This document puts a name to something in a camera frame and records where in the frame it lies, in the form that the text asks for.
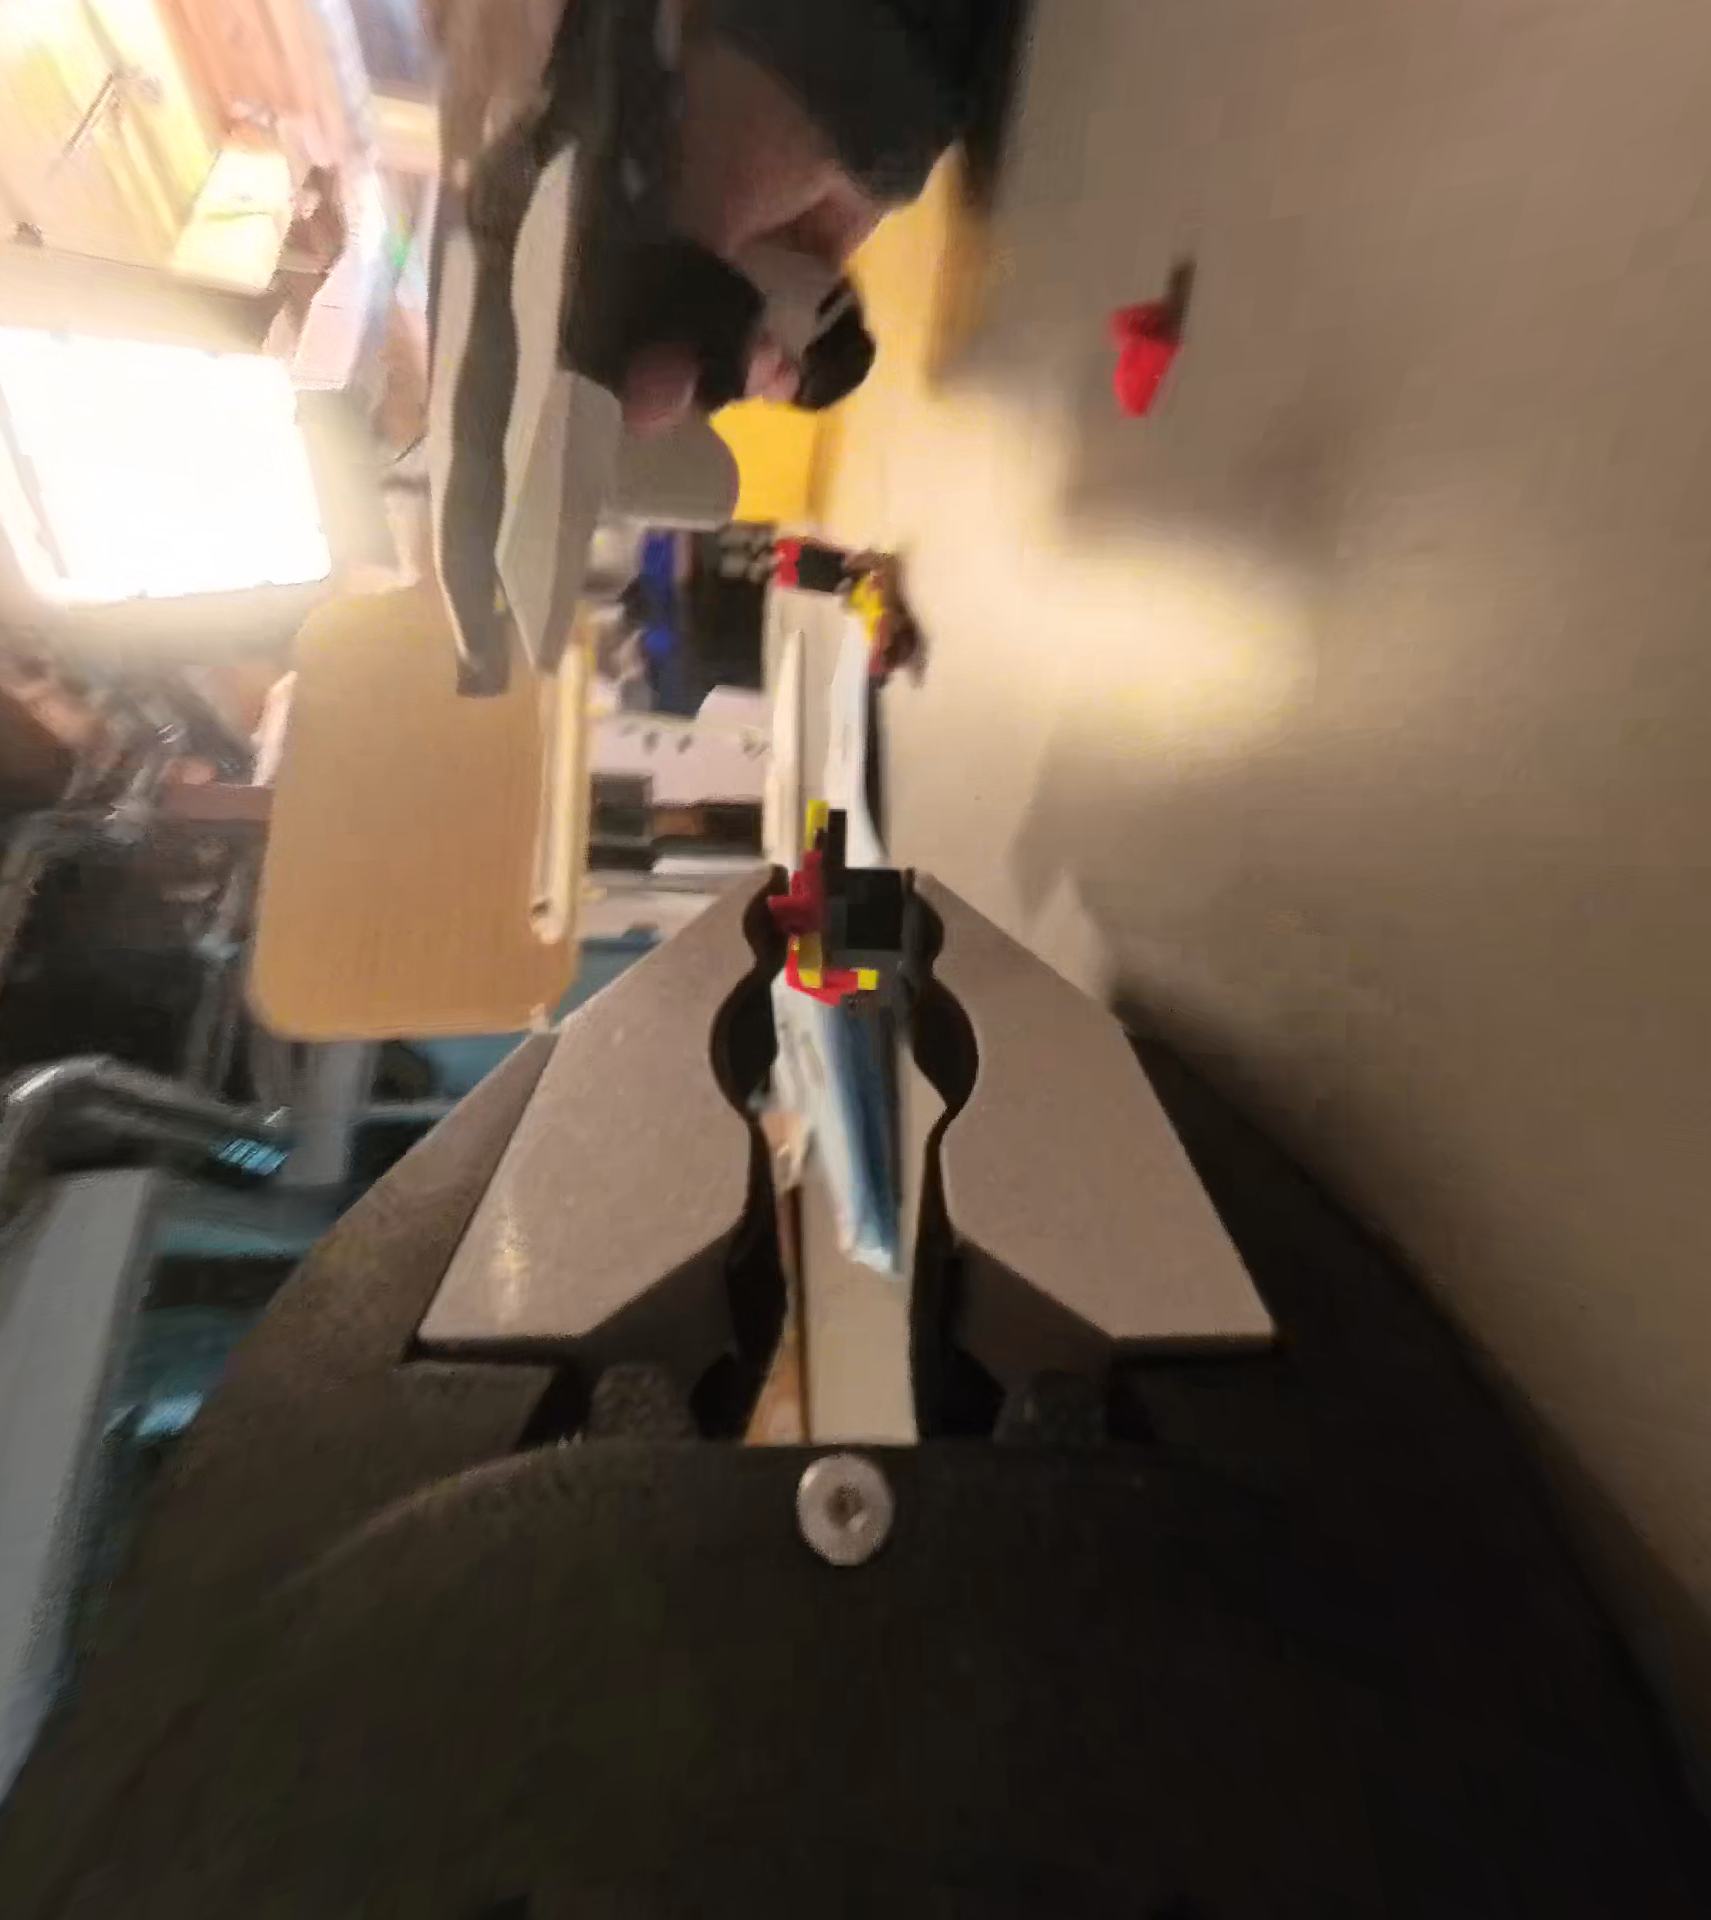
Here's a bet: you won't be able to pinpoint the person's right forearm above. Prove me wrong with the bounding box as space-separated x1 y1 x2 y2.
687 0 1033 196

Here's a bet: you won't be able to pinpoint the small red yellow lego assembly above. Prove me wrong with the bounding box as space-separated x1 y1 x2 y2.
765 804 918 1004

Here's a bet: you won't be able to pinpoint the silver metal ducts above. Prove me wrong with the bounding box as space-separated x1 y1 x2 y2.
0 700 295 1244

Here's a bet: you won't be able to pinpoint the small red lego piece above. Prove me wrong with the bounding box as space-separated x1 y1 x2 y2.
1110 259 1196 420

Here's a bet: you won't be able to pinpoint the light wooden board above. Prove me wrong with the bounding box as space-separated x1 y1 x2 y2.
246 588 592 1046

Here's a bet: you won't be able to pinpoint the bright studio light panel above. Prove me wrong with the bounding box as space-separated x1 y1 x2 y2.
0 316 332 606

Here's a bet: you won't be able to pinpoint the yellow plastic bin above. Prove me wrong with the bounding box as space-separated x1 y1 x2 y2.
716 145 994 530

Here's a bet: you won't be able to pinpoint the person's right hand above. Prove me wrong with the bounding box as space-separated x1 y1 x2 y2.
626 86 886 437

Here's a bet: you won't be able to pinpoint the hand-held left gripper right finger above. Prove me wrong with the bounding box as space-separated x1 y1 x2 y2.
907 868 1276 1350

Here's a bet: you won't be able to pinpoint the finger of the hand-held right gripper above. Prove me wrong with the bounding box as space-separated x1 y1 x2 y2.
497 145 626 669
428 220 511 698

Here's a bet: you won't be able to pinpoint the long red yellow lego assembly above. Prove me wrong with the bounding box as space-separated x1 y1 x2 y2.
778 533 929 685

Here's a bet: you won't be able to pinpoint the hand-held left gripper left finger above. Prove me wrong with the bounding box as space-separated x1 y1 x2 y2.
414 868 780 1348

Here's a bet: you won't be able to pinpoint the open instruction booklet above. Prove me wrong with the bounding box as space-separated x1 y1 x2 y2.
764 630 901 1281

